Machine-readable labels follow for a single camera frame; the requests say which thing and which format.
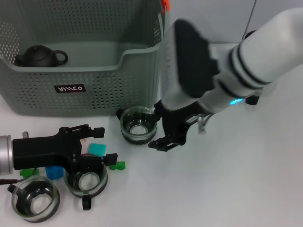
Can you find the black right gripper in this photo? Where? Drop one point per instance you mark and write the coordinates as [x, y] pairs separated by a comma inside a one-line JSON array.
[[176, 123]]

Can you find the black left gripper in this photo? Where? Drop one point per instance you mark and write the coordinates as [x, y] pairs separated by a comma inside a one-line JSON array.
[[42, 151]]

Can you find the glass teacup with black base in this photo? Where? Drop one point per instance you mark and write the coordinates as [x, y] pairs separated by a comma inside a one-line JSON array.
[[85, 184], [138, 130], [35, 203]]

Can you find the grey-green perforated storage bin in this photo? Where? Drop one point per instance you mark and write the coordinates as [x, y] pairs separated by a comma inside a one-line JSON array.
[[94, 94]]

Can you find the teal building brick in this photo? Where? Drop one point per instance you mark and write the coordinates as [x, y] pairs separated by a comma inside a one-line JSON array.
[[97, 149]]

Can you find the green building brick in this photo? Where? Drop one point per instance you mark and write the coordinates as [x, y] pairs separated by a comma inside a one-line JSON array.
[[27, 173], [117, 166]]

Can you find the blue building brick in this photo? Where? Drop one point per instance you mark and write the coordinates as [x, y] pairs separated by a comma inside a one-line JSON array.
[[54, 172]]

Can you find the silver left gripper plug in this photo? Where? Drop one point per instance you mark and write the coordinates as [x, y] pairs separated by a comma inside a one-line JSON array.
[[25, 134]]

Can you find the dark clay teapot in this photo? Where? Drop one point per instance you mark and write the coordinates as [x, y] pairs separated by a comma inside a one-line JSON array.
[[38, 56]]

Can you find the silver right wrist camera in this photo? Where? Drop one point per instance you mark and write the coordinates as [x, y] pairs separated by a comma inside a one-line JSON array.
[[187, 66]]

